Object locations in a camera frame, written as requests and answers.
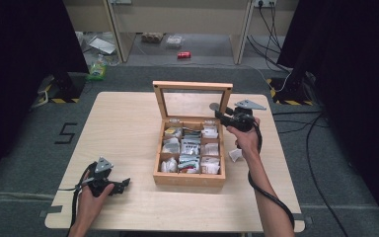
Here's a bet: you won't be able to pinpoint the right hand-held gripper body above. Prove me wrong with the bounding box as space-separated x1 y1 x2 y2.
221 99 267 133

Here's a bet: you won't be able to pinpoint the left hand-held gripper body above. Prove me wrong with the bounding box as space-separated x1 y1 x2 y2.
86 156 116 198

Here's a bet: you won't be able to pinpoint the wooden box with glass lid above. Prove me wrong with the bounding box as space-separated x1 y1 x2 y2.
152 80 234 189

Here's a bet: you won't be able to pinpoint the person's right hand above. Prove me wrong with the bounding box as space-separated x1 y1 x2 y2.
225 117 262 159

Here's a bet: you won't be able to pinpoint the person's left hand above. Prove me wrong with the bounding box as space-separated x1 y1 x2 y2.
75 171 115 224

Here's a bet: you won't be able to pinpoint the white paper sachet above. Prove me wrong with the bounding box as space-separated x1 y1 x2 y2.
228 148 244 163

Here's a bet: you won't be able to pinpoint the group of assorted tea sachets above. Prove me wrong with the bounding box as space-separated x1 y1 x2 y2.
160 123 222 176

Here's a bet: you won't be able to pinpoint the stand base with striped tape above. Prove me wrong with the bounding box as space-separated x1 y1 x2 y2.
265 76 314 107
37 72 87 105

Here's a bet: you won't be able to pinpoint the clear plastic container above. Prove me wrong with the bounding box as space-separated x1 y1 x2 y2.
165 35 185 50

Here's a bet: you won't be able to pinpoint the brown cardboard tray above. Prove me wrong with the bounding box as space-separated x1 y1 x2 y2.
140 32 165 44

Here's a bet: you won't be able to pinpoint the beige wooden desk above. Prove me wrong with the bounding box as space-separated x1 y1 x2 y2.
62 0 301 66

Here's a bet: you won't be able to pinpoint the green plastic bag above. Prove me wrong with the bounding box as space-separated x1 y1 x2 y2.
85 54 109 82

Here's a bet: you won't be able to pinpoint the grey flat sheet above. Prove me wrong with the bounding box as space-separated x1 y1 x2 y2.
88 36 117 55

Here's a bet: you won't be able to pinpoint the black curtain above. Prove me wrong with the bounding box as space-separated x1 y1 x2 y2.
276 0 379 228
0 0 91 191

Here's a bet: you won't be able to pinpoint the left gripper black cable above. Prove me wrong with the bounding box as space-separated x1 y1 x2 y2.
58 162 97 237

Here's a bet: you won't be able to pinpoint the white floor cable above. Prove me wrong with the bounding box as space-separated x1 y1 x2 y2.
240 62 293 94

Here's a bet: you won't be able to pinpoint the right gripper thick black cable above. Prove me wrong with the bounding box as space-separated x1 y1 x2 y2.
247 120 296 229

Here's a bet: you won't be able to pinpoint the black floor cable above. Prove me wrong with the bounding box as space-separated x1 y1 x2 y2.
271 111 351 237

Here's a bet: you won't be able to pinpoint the black cables from socket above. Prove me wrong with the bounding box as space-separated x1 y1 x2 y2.
246 2 292 74

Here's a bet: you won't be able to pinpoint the wall power socket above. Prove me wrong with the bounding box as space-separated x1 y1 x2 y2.
252 0 278 9

